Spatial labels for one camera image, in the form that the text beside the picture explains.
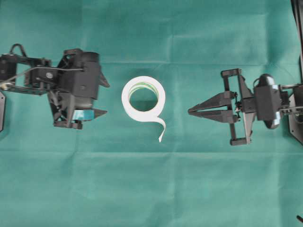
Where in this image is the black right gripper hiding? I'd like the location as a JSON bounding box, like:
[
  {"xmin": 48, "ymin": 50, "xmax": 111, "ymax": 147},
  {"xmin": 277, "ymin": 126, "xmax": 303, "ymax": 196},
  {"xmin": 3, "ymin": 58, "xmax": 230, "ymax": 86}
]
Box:
[{"xmin": 188, "ymin": 69, "xmax": 257, "ymax": 146}]

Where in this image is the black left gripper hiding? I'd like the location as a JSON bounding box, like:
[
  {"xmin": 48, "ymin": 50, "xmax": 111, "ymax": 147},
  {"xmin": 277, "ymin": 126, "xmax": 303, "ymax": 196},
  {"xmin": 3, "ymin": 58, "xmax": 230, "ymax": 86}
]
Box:
[{"xmin": 24, "ymin": 49, "xmax": 110, "ymax": 129}]

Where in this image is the white duct tape roll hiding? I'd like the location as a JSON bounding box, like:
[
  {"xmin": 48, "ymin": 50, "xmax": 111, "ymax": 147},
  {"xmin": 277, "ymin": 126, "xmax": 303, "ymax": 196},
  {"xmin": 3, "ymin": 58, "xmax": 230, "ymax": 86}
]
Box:
[{"xmin": 121, "ymin": 76, "xmax": 166, "ymax": 142}]

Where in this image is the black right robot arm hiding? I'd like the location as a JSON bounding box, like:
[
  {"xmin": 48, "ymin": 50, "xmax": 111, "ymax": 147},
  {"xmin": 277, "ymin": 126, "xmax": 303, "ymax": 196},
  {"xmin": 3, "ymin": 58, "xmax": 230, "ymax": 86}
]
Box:
[{"xmin": 188, "ymin": 69, "xmax": 303, "ymax": 146}]

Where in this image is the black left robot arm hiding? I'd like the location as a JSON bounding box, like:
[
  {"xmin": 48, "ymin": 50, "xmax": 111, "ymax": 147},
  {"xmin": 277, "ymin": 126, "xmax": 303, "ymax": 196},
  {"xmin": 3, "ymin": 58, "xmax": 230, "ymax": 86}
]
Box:
[{"xmin": 0, "ymin": 44, "xmax": 110, "ymax": 130}]

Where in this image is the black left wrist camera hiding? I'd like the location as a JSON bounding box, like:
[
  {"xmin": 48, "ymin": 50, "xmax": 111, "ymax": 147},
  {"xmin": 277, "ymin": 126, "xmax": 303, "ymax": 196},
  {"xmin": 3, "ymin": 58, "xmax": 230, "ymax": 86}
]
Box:
[{"xmin": 58, "ymin": 49, "xmax": 101, "ymax": 109}]

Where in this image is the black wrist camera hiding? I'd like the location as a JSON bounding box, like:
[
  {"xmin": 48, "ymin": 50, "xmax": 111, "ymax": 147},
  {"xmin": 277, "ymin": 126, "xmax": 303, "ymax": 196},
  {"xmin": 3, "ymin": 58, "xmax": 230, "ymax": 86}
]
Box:
[
  {"xmin": 58, "ymin": 49, "xmax": 101, "ymax": 109},
  {"xmin": 254, "ymin": 74, "xmax": 281, "ymax": 129}
]

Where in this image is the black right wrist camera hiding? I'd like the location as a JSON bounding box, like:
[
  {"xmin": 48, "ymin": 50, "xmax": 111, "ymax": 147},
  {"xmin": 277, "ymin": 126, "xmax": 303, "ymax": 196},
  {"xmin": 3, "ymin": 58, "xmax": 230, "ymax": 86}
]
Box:
[{"xmin": 254, "ymin": 74, "xmax": 281, "ymax": 129}]

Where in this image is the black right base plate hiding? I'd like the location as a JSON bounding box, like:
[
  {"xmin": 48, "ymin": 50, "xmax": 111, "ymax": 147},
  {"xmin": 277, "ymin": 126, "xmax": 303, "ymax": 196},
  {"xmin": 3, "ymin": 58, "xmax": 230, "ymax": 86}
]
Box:
[{"xmin": 288, "ymin": 110, "xmax": 303, "ymax": 144}]

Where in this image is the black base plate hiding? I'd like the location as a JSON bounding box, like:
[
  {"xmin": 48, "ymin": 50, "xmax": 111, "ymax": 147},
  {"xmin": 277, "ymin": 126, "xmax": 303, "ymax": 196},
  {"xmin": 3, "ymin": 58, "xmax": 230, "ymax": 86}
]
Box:
[
  {"xmin": 288, "ymin": 110, "xmax": 303, "ymax": 144},
  {"xmin": 0, "ymin": 92, "xmax": 6, "ymax": 132}
]

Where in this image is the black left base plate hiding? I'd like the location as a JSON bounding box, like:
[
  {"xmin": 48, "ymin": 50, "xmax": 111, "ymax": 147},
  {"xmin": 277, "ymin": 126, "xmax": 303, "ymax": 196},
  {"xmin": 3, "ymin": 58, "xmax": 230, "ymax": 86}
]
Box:
[{"xmin": 0, "ymin": 92, "xmax": 6, "ymax": 132}]

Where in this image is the black cable top right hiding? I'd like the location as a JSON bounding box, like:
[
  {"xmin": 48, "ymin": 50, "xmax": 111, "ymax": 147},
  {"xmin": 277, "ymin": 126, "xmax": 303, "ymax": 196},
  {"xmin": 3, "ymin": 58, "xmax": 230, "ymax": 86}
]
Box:
[{"xmin": 290, "ymin": 0, "xmax": 303, "ymax": 83}]

